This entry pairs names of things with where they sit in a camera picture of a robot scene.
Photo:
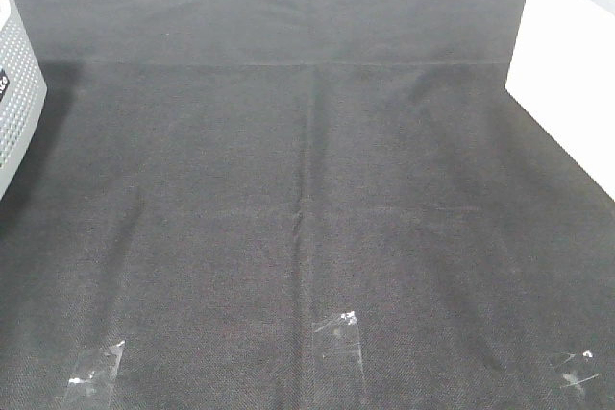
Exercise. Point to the clear tape strip middle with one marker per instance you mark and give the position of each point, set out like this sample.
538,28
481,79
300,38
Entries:
338,375

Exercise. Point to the clear tape strip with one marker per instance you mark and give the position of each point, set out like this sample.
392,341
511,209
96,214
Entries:
338,375
576,372
91,384

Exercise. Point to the white slotted storage bin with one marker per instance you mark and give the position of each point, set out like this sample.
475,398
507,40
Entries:
562,74

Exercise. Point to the grey perforated basket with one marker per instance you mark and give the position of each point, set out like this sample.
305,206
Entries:
23,91

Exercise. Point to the clear tape strip left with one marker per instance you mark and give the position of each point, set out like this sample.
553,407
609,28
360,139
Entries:
91,384

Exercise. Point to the clear tape strip right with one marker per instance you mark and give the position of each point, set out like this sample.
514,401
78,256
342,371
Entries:
576,372

